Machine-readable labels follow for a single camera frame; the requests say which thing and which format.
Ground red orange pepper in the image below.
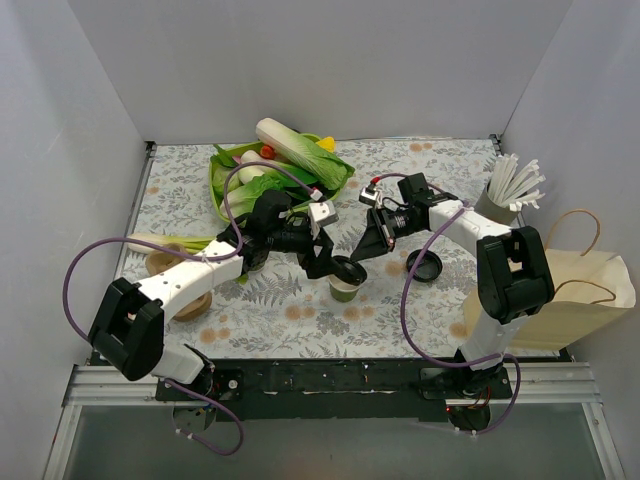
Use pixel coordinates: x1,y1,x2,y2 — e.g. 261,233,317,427
259,145,276,160

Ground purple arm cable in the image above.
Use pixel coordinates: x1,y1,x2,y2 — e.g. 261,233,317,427
369,172,524,435
62,162,324,456

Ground green lettuce head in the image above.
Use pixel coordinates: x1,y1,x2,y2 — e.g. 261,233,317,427
219,175,284,220

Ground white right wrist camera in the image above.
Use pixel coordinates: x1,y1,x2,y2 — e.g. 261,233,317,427
359,177,382,208

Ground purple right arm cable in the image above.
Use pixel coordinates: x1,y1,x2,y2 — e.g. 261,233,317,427
369,172,524,435

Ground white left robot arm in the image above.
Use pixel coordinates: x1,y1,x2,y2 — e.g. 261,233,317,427
88,190,338,400

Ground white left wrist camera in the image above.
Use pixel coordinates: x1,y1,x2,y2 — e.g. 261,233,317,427
307,188,339,238

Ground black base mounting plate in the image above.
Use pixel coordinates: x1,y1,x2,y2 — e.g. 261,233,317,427
155,358,515,425

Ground black plastic cup lid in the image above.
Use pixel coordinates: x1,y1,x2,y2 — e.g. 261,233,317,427
332,255,367,286

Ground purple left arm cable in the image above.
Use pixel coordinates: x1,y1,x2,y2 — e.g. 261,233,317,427
62,162,324,456

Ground green paper coffee cup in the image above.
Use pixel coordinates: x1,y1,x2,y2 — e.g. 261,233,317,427
328,275,361,303

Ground napa cabbage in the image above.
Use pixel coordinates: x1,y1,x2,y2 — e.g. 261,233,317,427
255,118,355,190

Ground yellow pepper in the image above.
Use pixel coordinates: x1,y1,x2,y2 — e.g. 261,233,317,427
316,137,336,153

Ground green celery stalks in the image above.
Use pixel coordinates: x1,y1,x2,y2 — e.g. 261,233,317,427
126,232,249,285

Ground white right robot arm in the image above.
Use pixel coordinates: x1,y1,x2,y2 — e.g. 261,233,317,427
351,174,555,398

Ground floral table mat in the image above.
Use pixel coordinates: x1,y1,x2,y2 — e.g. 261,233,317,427
99,138,561,360

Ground brown cardboard cup carrier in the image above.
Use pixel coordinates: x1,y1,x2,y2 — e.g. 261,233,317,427
145,250,212,323

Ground aluminium frame rail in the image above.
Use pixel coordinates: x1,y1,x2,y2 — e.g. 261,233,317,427
63,363,602,406

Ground white bok choy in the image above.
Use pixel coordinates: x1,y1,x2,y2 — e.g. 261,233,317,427
238,150,274,184

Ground green vegetable tray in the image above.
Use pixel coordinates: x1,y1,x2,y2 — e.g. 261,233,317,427
209,134,347,222

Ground white wrapped straws bundle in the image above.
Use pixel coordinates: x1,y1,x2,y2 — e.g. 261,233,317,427
487,154,546,212

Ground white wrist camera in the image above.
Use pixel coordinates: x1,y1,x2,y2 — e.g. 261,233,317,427
359,177,382,208
307,188,339,238

